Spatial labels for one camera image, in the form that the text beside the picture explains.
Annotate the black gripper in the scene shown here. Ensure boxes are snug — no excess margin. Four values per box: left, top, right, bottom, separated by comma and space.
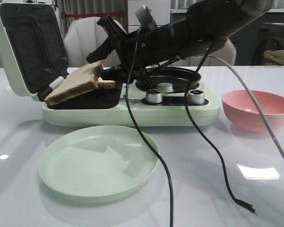
86, 15, 194, 84

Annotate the bread slice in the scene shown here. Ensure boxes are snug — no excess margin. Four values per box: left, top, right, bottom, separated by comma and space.
97, 77, 115, 89
44, 61, 103, 106

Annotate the mint green sandwich maker lid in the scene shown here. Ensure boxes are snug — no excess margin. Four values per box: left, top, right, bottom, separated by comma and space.
0, 2, 69, 102

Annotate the pink plastic bowl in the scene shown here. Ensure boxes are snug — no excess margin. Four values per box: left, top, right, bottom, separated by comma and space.
222, 90, 284, 132

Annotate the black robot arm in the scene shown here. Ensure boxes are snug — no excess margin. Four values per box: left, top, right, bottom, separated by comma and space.
86, 0, 273, 83

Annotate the mint green breakfast maker base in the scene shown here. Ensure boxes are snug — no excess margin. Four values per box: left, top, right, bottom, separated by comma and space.
43, 79, 221, 127

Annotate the red barrier belt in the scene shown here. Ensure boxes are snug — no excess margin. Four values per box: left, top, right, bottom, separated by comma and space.
64, 12, 122, 18

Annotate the left silver control knob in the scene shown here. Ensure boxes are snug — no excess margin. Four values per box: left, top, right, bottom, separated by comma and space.
145, 89, 162, 104

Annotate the silver control knob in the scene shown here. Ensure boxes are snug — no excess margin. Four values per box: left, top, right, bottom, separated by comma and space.
145, 89, 162, 104
187, 89, 205, 105

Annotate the white cabinet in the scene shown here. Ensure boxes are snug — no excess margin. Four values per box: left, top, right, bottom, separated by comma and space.
127, 0, 171, 68

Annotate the black round frying pan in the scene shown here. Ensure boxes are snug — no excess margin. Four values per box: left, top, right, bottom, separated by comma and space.
135, 67, 201, 93

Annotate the right silver control knob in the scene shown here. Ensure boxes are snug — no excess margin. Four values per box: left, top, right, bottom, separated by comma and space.
187, 89, 205, 105

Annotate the right beige upholstered chair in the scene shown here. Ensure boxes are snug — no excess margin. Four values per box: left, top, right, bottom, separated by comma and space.
173, 39, 237, 67

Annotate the mint green round plate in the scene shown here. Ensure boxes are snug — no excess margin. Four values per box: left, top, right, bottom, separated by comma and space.
39, 125, 159, 203

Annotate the beige cushion at right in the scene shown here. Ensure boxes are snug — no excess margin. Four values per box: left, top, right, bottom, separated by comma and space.
263, 50, 284, 66

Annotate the grey braided cable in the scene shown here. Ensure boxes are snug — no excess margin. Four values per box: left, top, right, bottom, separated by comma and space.
208, 55, 284, 178

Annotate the black thin cable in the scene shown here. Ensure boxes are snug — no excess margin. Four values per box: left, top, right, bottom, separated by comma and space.
125, 28, 258, 227

